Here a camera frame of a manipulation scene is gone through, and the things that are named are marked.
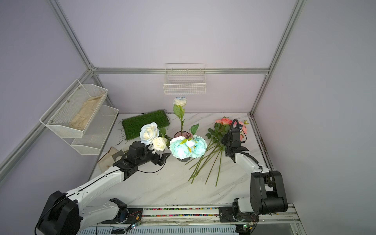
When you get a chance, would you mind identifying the orange pink peony stem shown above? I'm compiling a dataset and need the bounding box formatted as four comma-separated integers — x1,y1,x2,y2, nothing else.
206,117,249,186

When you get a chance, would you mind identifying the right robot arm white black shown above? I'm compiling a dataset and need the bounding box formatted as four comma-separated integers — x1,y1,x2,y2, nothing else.
221,119,288,219

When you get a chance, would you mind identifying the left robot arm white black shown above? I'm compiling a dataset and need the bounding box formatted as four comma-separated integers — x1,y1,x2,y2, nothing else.
34,141,170,235

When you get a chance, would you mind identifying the large white rose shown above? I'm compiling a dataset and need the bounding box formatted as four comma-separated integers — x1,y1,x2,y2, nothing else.
140,122,159,146

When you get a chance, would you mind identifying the small white rose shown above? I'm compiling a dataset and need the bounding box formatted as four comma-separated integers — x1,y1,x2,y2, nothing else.
152,137,167,152

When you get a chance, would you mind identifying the green artificial grass mat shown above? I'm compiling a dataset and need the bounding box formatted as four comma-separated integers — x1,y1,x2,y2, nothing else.
121,110,170,140

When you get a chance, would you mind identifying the beige work glove on table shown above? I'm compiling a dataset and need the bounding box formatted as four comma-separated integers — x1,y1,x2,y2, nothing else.
98,146,128,173

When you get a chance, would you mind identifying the mint green peony stem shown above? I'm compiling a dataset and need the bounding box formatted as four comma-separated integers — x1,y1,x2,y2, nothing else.
169,135,208,160

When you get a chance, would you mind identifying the pale blue grey rose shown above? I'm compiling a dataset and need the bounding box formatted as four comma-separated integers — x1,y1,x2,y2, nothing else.
173,97,188,136

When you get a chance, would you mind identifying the beige cloth in shelf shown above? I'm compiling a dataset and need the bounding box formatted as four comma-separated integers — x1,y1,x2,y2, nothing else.
69,94,104,131

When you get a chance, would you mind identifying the white mesh two-tier shelf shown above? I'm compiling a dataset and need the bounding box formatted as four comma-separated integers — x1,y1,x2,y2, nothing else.
40,80,118,155

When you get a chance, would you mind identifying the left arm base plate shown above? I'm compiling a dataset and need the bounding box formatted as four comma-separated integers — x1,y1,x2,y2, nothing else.
102,198,143,224

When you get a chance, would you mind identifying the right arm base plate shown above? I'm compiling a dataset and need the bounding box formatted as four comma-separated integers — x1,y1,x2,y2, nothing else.
218,198,259,223

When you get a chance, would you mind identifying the white wire wall basket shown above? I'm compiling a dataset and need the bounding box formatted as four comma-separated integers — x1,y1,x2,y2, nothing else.
163,63,207,95

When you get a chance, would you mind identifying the aluminium front rail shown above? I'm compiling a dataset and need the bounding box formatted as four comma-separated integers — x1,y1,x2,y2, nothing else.
77,205,305,235

